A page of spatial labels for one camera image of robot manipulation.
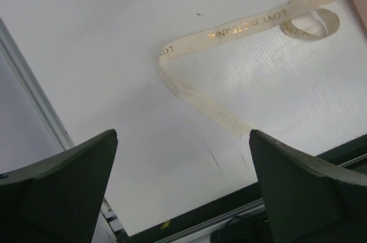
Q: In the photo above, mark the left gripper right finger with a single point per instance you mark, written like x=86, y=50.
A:
x=308, y=199

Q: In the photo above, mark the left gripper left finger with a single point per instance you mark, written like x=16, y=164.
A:
x=58, y=199

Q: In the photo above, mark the cream gold-lettered ribbon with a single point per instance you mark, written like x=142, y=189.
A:
x=280, y=16

